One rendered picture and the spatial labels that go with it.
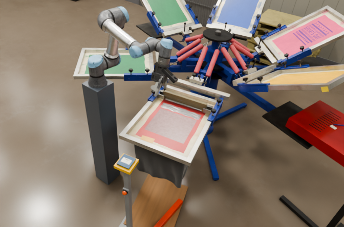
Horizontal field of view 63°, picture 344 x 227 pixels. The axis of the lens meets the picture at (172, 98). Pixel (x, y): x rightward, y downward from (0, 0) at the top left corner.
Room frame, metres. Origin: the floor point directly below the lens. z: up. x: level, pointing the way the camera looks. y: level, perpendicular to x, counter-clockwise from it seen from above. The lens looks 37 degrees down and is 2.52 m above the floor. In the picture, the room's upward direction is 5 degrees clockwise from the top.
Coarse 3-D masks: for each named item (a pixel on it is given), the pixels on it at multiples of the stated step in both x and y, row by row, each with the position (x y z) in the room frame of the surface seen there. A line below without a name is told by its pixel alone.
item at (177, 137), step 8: (200, 112) 1.88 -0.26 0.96; (176, 120) 1.75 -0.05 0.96; (184, 120) 1.76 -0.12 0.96; (192, 120) 1.77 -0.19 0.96; (200, 120) 1.78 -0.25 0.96; (176, 128) 1.65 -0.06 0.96; (184, 128) 1.66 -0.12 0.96; (192, 128) 1.67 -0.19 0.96; (168, 136) 1.56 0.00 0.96; (176, 136) 1.57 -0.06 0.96; (184, 136) 1.57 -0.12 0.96; (192, 136) 1.58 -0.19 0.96; (160, 144) 1.47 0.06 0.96; (168, 144) 1.47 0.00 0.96; (176, 144) 1.48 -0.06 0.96; (184, 144) 1.49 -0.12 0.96
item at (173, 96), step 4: (164, 92) 2.00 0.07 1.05; (168, 92) 2.00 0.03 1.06; (172, 92) 2.00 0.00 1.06; (168, 96) 1.99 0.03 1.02; (172, 96) 1.98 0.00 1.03; (176, 96) 1.96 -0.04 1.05; (180, 96) 1.95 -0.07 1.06; (184, 96) 1.96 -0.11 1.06; (176, 100) 1.96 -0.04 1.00; (180, 100) 1.95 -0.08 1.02; (184, 100) 1.93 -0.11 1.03; (188, 100) 1.92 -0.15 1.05; (192, 100) 1.91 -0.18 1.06; (196, 100) 1.91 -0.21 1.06; (188, 104) 1.92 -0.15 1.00; (192, 104) 1.91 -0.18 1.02; (196, 104) 1.89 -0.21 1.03; (200, 104) 1.88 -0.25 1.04; (204, 104) 1.87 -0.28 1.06; (200, 108) 1.88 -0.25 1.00
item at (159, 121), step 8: (160, 104) 1.95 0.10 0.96; (176, 104) 1.96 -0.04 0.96; (160, 112) 1.83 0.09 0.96; (168, 112) 1.84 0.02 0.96; (176, 112) 1.85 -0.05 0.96; (152, 120) 1.73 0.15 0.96; (160, 120) 1.74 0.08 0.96; (168, 120) 1.74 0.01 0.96; (144, 128) 1.62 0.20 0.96; (152, 128) 1.63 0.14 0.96; (160, 128) 1.64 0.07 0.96; (168, 128) 1.65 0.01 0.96; (152, 136) 1.54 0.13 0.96; (160, 136) 1.55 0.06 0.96
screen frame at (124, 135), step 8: (168, 88) 2.16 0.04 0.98; (176, 88) 2.16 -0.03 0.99; (192, 96) 2.08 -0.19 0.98; (200, 96) 2.07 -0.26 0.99; (152, 104) 1.93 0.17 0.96; (144, 112) 1.79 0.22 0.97; (136, 120) 1.67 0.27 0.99; (128, 128) 1.57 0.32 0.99; (208, 128) 1.67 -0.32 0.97; (120, 136) 1.49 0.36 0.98; (128, 136) 1.49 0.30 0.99; (200, 136) 1.55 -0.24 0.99; (136, 144) 1.44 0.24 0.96; (144, 144) 1.42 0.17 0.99; (152, 144) 1.43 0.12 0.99; (200, 144) 1.48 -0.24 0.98; (160, 152) 1.37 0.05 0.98; (168, 152) 1.36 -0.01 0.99; (192, 152) 1.38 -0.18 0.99; (176, 160) 1.32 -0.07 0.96; (184, 160) 1.30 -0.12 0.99; (192, 160) 1.33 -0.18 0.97
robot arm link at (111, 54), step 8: (112, 8) 1.86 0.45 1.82; (120, 8) 1.88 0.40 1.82; (112, 16) 1.78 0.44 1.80; (120, 16) 1.83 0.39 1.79; (128, 16) 1.88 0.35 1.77; (120, 24) 1.83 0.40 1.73; (112, 40) 1.87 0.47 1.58; (112, 48) 1.88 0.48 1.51; (104, 56) 1.91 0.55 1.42; (112, 56) 1.89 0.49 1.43; (120, 56) 1.97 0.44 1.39; (112, 64) 1.90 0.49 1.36
